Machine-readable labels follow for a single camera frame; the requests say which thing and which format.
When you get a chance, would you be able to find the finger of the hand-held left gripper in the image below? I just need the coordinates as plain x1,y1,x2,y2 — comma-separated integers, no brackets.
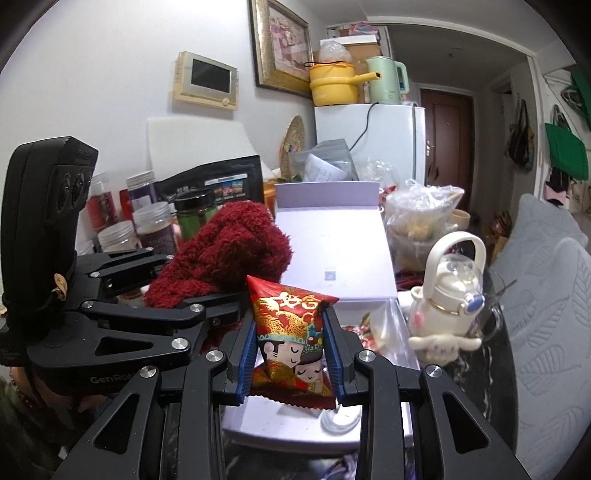
78,290,250,367
76,247,174,301

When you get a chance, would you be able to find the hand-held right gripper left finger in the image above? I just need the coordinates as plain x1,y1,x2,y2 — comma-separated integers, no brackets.
51,318,259,480

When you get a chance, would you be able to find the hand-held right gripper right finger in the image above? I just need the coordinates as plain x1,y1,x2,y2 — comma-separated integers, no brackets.
323,305,532,480

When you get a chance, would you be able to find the red cartoon snack packet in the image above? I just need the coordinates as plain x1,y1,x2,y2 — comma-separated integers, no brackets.
246,275,340,411

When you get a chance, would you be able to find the lavender gift box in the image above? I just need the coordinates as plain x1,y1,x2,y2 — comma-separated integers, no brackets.
222,181,421,455

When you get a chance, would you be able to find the person's left forearm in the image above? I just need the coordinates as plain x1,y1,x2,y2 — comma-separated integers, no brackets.
0,364,93,480

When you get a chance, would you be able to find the clear jar with tan contents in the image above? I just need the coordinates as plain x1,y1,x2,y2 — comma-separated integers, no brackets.
98,220,139,254

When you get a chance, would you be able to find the brown spice jar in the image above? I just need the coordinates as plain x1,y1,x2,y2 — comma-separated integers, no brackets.
133,202,175,252

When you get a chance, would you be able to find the small clear packet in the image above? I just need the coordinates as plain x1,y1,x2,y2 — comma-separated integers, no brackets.
369,305,409,365

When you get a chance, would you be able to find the clear jar with red contents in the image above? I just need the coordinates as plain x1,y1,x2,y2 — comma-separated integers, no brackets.
90,172,118,232

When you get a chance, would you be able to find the purple label jar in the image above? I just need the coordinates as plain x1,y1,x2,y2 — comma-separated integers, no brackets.
126,171,158,213

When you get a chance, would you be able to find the dark green lidded jar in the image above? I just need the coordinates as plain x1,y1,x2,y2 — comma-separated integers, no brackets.
174,188,219,241

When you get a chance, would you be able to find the cream cartoon water bottle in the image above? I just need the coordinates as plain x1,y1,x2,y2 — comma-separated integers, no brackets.
407,232,488,367

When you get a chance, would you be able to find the black printed pouch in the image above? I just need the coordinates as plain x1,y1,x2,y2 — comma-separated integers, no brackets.
154,155,264,217

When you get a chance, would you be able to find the clear plastic bag of goods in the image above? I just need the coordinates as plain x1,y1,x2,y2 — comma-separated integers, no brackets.
384,179,466,271

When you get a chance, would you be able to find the clear glass mug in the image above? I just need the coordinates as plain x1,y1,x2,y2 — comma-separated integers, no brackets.
480,270,506,344

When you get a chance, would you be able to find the grey plastic mailer bag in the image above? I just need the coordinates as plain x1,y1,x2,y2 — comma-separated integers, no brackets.
292,138,358,183

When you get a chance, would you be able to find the woven straw fan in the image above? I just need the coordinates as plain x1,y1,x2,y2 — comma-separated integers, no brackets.
279,115,306,178

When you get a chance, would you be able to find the large grey leaf-pattern cushion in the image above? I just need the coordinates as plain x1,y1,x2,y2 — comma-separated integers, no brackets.
501,237,591,480

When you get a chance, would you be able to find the white mini fridge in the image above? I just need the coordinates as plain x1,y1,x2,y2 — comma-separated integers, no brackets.
314,104,426,185

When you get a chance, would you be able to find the small grey leaf-pattern cushion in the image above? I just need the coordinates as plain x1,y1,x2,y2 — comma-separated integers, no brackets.
489,194,587,278

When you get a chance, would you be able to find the brown door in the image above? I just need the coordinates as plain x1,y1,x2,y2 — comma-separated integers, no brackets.
420,89,474,213

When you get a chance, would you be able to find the yellow cooking pot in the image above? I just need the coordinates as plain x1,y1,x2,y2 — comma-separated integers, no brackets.
308,62,377,107

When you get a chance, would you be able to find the gold framed picture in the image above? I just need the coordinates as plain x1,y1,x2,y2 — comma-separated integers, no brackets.
249,0,315,97

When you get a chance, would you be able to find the light green electric kettle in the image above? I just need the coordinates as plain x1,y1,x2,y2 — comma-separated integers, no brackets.
366,56,409,106

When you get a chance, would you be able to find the black hanging bag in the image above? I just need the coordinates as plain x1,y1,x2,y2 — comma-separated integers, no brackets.
505,99,536,171

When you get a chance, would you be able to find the clear bag on pot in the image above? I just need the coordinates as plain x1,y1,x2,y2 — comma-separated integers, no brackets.
318,39,352,65

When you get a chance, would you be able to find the cardboard box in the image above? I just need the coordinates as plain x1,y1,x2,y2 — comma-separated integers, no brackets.
342,39,383,70

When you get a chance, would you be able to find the large green tote bag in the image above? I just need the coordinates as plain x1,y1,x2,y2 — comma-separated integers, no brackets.
545,122,589,181

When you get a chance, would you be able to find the purple drawstring pouch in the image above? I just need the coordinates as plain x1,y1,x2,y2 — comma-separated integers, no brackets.
330,455,363,480

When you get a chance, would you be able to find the beige wall intercom panel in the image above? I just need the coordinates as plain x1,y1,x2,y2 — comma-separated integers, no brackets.
173,52,240,110

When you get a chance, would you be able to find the black power cable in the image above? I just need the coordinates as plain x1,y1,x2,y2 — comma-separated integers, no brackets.
348,104,377,151

